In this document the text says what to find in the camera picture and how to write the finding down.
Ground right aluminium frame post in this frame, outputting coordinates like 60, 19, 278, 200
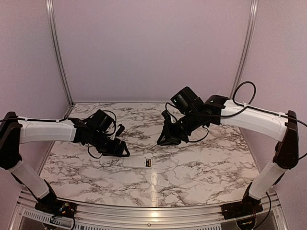
230, 0, 259, 98

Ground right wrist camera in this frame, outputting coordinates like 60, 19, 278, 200
161, 110, 172, 123

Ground white battery cover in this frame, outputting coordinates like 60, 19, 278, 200
157, 180, 169, 187

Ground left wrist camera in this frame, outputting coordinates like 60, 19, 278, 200
115, 124, 125, 137

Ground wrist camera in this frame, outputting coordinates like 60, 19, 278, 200
115, 124, 125, 137
161, 110, 172, 123

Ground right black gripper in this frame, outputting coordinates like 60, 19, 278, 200
157, 109, 201, 146

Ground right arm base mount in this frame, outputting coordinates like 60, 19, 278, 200
221, 201, 263, 220

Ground front aluminium rail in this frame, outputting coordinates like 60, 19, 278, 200
9, 191, 288, 230

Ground aluminium frame post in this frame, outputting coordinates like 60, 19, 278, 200
230, 0, 259, 98
46, 0, 74, 106

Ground batteries in remote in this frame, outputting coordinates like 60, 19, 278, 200
145, 159, 152, 168

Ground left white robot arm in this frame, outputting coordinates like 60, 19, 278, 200
0, 110, 130, 213

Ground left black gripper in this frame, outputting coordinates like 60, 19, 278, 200
90, 130, 130, 157

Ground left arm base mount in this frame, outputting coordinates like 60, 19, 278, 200
35, 200, 77, 218

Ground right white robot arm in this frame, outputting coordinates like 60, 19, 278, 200
157, 86, 301, 215

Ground white remote control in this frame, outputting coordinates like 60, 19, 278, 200
123, 157, 152, 169

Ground left aluminium frame post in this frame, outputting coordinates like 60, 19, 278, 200
46, 0, 74, 106

